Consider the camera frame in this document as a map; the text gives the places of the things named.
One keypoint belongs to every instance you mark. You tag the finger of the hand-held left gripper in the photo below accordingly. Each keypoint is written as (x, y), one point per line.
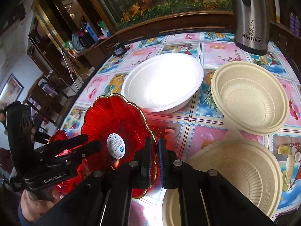
(84, 149)
(70, 141)

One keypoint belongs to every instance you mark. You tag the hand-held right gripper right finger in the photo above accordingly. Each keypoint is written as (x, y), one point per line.
(161, 160)

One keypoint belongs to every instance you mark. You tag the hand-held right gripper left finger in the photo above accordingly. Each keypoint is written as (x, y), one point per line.
(148, 156)

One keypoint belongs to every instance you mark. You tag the red glass plate with sticker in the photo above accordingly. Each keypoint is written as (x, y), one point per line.
(105, 117)

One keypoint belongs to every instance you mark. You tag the beige ribbed paper bowl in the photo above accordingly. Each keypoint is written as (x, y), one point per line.
(235, 169)
(249, 98)
(170, 207)

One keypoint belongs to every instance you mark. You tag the white foam bowl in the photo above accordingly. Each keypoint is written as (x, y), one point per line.
(162, 82)

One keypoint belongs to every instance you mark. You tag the person's left hand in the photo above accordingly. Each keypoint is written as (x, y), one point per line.
(33, 204)

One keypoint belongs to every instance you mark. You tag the mop with metal pole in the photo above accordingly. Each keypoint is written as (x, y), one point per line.
(68, 68)

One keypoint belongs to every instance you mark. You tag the black countertop appliance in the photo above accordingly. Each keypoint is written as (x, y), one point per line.
(86, 40)

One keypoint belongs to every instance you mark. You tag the small black jar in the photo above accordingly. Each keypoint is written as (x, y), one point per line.
(119, 49)

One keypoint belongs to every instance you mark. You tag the pink cloth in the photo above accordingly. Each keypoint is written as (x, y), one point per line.
(102, 38)

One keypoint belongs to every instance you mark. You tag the wooden display shelf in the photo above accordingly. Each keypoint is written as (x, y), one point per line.
(54, 28)

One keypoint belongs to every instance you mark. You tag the blue box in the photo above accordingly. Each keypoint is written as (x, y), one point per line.
(92, 30)

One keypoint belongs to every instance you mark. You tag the green bottle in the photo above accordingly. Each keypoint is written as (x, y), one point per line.
(103, 29)

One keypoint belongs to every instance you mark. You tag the fruit print checked tablecloth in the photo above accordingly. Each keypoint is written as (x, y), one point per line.
(211, 49)

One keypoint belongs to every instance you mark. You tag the dark wooden cabinet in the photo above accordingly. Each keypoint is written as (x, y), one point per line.
(164, 29)

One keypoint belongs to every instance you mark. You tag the fish tank with plants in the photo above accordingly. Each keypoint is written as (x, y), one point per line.
(164, 0)

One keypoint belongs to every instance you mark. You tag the stainless steel kettle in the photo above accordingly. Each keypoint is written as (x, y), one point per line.
(251, 16)

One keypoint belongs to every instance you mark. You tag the purple bottles on shelf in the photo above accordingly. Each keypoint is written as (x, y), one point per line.
(295, 23)

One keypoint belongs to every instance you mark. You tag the framed wall picture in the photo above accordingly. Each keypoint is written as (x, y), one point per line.
(10, 89)

